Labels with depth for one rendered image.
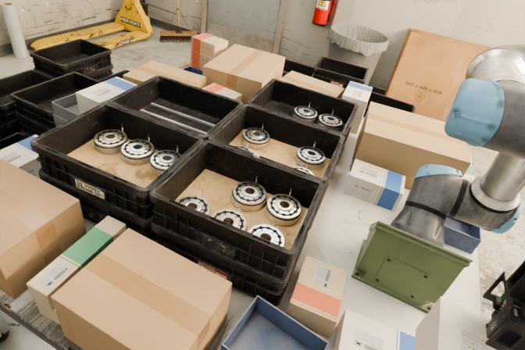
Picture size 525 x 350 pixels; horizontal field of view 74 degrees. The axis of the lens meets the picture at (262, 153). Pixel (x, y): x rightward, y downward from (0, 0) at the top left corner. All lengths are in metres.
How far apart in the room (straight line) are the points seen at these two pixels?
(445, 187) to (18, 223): 1.11
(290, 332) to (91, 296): 0.47
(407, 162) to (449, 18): 2.57
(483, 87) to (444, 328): 0.32
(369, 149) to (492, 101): 1.03
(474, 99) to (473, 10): 3.45
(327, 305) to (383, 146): 0.71
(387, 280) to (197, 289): 0.55
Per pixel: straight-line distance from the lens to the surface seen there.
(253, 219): 1.02
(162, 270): 0.87
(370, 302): 1.12
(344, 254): 1.19
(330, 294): 0.99
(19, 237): 1.01
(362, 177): 1.36
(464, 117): 0.46
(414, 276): 1.08
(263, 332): 0.98
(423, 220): 1.08
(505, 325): 0.49
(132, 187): 0.96
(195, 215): 0.88
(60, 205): 1.05
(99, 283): 0.87
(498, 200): 1.08
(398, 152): 1.47
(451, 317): 0.59
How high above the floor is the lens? 1.56
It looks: 35 degrees down
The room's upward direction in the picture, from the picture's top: 10 degrees clockwise
